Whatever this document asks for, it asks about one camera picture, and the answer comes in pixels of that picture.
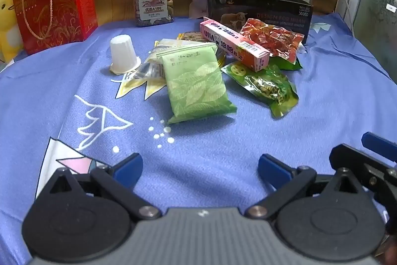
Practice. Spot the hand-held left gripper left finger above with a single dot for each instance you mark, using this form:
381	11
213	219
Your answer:
128	170

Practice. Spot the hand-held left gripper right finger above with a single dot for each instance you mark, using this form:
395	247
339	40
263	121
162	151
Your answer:
273	170

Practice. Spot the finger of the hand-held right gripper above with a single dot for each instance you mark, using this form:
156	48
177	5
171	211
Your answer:
377	140
350	156

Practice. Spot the green vacuum snack packet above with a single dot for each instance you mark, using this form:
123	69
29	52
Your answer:
266	88

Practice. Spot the striped small snack packet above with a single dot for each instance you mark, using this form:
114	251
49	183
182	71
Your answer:
149	70

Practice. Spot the dark green snack packet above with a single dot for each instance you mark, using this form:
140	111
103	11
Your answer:
291	63

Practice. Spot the light green leaf-print packet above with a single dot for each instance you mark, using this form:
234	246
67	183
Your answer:
195	85

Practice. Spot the white jelly cup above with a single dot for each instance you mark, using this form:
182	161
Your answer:
122	50

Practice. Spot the red snack packet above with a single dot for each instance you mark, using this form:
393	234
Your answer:
273	38

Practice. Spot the pink candy box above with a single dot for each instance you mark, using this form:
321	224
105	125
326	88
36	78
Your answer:
229	41

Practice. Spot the brown small snack packet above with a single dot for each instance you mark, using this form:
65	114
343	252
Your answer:
192	36

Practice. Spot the blue printed blanket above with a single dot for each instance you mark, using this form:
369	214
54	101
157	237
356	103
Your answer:
217	140

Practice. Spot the frosted glass sliding door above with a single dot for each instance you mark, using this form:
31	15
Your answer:
378	19

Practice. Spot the red gift bag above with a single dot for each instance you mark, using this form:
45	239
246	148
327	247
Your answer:
55	10

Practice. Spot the yellow duck plush toy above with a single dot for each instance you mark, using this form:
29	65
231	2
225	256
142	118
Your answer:
7	29

